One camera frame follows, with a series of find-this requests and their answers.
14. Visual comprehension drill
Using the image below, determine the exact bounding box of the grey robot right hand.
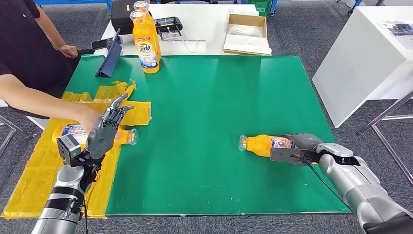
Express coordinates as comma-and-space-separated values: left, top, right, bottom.
282, 132, 325, 156

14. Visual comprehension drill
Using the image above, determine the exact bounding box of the person's right hand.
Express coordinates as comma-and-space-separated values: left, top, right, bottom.
75, 106, 105, 133

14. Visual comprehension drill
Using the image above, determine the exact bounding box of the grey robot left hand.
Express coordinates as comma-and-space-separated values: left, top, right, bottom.
85, 94, 134, 160

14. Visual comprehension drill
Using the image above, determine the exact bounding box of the person's left hand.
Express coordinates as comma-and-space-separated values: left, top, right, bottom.
58, 44, 79, 59

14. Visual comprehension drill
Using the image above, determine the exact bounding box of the orange detergent bottle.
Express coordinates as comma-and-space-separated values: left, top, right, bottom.
129, 9, 161, 74
133, 0, 162, 62
51, 124, 139, 148
238, 134, 319, 159

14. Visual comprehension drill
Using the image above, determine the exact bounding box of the black phone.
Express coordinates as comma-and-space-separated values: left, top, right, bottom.
91, 38, 114, 50

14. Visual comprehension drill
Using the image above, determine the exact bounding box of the blue folio tablet case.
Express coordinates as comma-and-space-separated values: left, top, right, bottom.
95, 28, 123, 78

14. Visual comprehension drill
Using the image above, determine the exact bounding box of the person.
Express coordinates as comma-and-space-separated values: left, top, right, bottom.
0, 0, 104, 133

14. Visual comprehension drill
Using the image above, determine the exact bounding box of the white seat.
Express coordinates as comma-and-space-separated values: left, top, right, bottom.
0, 98, 49, 130

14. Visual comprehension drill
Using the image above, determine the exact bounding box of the black carrying case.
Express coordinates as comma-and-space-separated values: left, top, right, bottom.
111, 0, 139, 35

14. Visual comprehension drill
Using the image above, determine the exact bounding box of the yellow taped sheet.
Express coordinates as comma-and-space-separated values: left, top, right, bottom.
0, 80, 152, 220

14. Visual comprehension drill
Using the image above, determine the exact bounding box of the white panel-sided table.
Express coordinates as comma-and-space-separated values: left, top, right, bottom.
312, 5, 413, 128

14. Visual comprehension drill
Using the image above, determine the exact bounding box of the green table mat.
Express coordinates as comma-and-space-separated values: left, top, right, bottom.
64, 55, 352, 216

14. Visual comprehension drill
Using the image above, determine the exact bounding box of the black remote controller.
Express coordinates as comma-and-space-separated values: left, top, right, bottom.
154, 17, 184, 40

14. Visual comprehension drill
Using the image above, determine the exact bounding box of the white sheet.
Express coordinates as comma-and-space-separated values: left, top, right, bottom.
223, 34, 273, 56

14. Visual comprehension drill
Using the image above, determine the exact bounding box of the white pouch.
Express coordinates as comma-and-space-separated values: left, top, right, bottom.
228, 25, 260, 38

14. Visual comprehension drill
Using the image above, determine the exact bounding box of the open cardboard box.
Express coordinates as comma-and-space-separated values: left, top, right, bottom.
223, 13, 273, 56

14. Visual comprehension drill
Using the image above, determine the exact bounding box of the white desk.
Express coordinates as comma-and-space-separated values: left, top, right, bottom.
94, 3, 261, 56

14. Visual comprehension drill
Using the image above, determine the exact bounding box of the green plastic crate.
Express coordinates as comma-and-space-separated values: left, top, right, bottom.
245, 0, 273, 17

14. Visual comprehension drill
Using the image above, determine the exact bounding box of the blue castor leg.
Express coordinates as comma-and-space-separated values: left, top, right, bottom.
347, 0, 362, 15

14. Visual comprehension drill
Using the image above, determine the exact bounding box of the printed booklet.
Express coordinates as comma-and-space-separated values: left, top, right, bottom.
380, 19, 413, 37

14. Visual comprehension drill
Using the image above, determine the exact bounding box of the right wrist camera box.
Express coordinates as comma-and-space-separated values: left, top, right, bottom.
269, 147, 320, 166

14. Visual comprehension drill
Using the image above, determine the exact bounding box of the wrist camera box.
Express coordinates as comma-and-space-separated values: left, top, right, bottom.
56, 134, 83, 167
269, 147, 320, 166

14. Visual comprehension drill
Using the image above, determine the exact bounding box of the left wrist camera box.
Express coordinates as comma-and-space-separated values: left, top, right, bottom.
56, 134, 83, 167

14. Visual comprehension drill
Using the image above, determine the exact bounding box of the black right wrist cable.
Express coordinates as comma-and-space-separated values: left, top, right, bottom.
289, 154, 354, 207

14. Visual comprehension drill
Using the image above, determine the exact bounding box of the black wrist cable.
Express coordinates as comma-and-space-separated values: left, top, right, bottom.
289, 154, 354, 207
82, 180, 97, 234

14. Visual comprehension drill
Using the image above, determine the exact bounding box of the blue shelf frame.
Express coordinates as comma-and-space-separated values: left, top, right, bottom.
34, 0, 113, 10

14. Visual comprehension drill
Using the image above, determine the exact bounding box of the metal chair frame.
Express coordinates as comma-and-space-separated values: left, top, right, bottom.
0, 115, 30, 159

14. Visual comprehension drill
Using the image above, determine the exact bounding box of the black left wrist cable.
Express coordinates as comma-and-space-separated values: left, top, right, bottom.
82, 180, 97, 234

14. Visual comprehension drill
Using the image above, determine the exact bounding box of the metal table frame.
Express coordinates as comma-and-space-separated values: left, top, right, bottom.
357, 90, 413, 186

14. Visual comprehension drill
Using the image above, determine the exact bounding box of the white charging cable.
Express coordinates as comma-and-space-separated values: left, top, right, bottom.
168, 27, 199, 53

